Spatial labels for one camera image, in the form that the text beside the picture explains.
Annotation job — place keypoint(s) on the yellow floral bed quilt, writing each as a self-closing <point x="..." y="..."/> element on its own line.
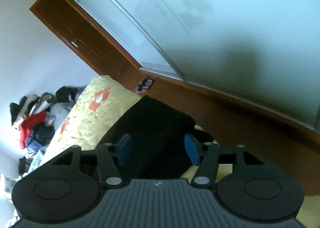
<point x="97" y="109"/>

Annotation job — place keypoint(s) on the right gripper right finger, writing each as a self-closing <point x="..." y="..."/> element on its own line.
<point x="244" y="184"/>

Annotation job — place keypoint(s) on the black pants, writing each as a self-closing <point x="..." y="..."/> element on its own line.
<point x="157" y="132"/>

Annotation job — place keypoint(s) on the striped slippers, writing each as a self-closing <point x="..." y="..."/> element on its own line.
<point x="144" y="85"/>

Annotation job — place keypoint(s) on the pile of clothes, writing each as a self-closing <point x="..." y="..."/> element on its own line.
<point x="36" y="119"/>

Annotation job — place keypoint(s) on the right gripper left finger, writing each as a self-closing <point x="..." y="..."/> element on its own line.
<point x="71" y="183"/>

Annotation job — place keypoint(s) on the white sliding wardrobe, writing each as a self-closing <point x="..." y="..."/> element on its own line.
<point x="261" y="52"/>

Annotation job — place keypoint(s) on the brown wooden door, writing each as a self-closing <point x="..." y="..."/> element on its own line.
<point x="94" y="45"/>

